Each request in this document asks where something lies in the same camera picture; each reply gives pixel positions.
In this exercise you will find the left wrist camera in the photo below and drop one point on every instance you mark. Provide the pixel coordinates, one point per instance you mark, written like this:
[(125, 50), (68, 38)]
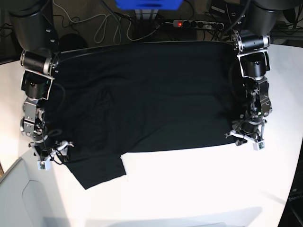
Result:
[(258, 145)]

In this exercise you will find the power strip with red switch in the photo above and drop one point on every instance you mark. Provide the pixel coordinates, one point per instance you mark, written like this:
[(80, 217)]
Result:
[(194, 24)]

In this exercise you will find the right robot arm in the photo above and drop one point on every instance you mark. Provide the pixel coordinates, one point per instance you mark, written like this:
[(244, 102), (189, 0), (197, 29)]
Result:
[(32, 22)]

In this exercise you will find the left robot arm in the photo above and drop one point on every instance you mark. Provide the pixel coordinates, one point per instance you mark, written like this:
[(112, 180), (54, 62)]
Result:
[(251, 40)]

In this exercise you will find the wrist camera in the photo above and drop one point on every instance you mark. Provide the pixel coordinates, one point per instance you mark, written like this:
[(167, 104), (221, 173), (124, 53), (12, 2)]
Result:
[(258, 145), (44, 165)]

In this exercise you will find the grey panel at table corner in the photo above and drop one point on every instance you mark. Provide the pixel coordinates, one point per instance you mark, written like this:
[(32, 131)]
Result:
[(25, 202)]

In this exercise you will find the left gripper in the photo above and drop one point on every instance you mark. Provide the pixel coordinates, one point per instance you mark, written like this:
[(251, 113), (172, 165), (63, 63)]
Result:
[(247, 130)]

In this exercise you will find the black T-shirt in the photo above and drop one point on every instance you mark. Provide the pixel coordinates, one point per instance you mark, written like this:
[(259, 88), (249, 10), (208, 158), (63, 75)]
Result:
[(140, 98)]

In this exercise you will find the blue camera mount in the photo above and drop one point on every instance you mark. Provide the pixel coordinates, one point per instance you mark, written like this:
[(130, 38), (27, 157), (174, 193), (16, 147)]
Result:
[(148, 4)]

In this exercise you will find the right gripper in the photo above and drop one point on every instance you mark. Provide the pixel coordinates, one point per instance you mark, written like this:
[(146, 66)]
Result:
[(57, 153)]

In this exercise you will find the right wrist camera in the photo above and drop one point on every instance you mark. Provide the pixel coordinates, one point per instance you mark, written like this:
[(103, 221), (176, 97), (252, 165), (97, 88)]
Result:
[(44, 165)]

